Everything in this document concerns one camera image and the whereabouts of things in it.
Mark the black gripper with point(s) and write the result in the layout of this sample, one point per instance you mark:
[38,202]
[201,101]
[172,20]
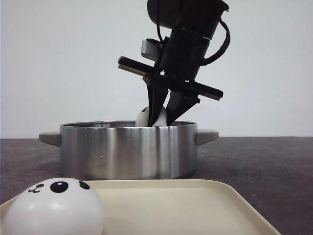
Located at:
[176,69]

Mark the panda bun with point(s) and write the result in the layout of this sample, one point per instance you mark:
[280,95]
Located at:
[142,118]
[57,206]

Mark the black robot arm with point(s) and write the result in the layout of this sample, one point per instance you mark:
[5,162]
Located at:
[198,16]

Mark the stainless steel steamer pot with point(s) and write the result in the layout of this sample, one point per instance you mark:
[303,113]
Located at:
[118,150]

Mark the cream plastic tray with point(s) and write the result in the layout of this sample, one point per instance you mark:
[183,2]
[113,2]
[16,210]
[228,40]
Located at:
[174,207]

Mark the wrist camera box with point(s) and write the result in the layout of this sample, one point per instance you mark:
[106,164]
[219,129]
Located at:
[152,49]

